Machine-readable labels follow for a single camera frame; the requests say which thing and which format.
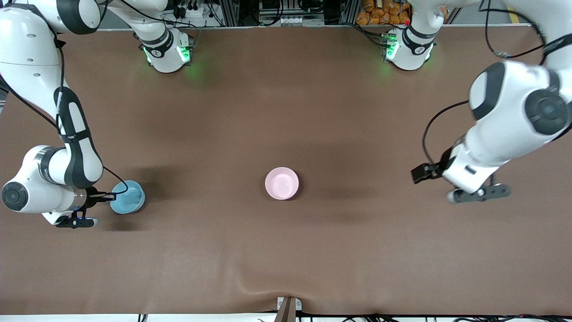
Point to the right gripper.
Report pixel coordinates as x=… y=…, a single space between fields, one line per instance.
x=91 y=195

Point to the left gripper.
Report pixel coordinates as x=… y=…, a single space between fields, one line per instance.
x=440 y=168

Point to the blue bowl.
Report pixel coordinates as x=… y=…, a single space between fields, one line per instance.
x=129 y=199

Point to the pink bowl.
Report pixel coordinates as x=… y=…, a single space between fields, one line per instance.
x=281 y=183

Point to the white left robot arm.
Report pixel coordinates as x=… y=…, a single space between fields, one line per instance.
x=509 y=112

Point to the orange packaged snacks pile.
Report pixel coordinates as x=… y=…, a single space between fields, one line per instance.
x=384 y=18

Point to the brown table cover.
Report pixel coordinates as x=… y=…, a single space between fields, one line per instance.
x=286 y=112

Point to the white terminal block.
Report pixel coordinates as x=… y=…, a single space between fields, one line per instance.
x=295 y=20

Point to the white power strip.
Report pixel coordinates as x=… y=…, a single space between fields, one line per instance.
x=196 y=12

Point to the aluminium frame post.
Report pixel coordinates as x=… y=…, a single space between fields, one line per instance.
x=230 y=11
x=348 y=11

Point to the grey camera mount plate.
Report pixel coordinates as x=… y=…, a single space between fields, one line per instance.
x=297 y=304

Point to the brown camera pole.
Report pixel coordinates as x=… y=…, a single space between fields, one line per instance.
x=286 y=313

